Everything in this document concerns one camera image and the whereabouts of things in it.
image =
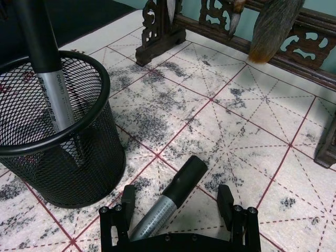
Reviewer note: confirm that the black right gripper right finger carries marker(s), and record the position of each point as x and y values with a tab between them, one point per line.
225	202

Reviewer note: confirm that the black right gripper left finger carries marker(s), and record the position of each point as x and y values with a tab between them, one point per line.
128	202

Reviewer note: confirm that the black and silver marker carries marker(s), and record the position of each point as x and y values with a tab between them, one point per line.
170	202
43	52

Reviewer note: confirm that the black mesh pen cup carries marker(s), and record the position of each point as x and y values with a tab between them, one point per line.
86	170

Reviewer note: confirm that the white felt mat red grid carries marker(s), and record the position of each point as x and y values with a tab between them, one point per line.
236	131

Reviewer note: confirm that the carved dark wooden brush rack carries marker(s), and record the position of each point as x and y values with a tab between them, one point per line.
162	39

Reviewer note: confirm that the large brown hair brush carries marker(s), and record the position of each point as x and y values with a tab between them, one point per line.
273	31

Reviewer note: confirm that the small white tipped brush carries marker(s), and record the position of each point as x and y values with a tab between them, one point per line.
235	22

